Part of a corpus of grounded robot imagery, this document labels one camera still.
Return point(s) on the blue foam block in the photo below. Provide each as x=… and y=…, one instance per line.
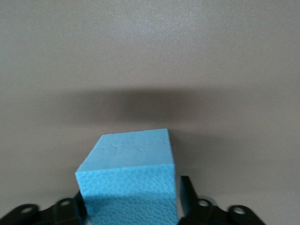
x=131, y=178

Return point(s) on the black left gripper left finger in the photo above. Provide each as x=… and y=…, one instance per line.
x=54, y=211

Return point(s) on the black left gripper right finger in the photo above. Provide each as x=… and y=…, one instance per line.
x=199, y=206

